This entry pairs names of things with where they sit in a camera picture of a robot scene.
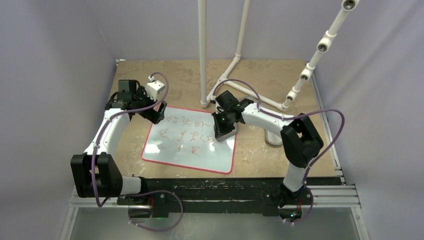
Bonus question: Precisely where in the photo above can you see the white PVC pipe frame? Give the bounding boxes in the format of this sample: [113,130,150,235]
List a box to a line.
[199,0,361,111]

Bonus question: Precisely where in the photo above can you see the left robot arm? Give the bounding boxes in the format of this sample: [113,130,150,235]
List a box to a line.
[70,77,167,205]

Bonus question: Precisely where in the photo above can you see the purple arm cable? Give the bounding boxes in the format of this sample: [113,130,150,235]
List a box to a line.
[211,78,345,226]
[91,72,184,233]

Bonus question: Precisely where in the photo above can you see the white board with pink rim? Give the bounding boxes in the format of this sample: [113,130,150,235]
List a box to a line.
[141,106,236,175]

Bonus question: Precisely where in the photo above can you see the aluminium frame rails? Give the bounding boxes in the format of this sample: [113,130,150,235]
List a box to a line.
[62,72,369,240]

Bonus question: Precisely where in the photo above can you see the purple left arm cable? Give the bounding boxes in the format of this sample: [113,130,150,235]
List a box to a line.
[91,72,184,233]

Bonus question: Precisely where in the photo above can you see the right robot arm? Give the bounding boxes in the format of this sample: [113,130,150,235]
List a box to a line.
[211,90,324,204]

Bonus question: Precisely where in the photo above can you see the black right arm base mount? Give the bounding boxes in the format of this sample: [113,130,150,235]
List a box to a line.
[262,183,314,223]

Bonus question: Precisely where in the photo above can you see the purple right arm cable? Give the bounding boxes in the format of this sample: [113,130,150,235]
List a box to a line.
[211,78,345,226]

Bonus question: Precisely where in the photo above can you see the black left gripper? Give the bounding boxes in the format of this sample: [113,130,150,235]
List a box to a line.
[132,86,166,124]

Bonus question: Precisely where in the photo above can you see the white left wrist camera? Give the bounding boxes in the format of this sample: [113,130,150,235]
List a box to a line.
[145,76,165,101]

